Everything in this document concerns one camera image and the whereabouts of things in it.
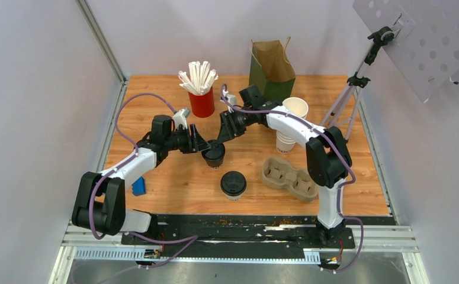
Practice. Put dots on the grey perforated panel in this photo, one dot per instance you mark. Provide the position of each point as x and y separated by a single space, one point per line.
426 47

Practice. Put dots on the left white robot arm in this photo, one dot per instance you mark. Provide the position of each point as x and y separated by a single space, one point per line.
100 204

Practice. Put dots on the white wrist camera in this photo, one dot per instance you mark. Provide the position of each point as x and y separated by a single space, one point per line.
229 100
180 118

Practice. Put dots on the brown cardboard cup carrier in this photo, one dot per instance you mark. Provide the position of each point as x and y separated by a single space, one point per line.
278 173

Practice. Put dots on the white paper cup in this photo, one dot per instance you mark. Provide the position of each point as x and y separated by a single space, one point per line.
233 197

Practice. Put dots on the black coffee lid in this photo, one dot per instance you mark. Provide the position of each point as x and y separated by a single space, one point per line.
233 183
215 153

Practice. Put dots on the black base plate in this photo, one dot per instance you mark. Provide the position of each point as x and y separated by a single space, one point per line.
240 236

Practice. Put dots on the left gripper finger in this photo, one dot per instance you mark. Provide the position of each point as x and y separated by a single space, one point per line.
196 140
202 146

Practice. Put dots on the stack of white paper cups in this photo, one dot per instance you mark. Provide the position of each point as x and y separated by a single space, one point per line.
298 107

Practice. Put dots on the grey tripod stand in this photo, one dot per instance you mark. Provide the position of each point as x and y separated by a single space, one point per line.
357 82

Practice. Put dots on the red cup holder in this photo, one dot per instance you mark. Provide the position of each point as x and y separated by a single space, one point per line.
202 106

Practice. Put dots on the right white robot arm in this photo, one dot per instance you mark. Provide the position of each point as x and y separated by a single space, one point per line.
328 159

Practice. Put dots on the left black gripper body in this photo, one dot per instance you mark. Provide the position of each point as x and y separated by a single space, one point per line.
182 141

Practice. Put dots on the white wrapped straws bundle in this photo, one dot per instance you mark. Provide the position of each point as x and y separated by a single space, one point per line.
199 78

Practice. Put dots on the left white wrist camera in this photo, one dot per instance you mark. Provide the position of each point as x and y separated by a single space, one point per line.
180 118

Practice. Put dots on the green paper bag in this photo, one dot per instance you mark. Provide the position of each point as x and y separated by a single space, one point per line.
271 70

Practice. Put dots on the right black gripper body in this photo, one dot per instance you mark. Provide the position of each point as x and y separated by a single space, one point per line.
238 120

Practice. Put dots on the blue toy brick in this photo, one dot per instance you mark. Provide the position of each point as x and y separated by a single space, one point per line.
139 187

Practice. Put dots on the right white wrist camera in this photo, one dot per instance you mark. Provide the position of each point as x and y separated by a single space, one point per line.
229 100

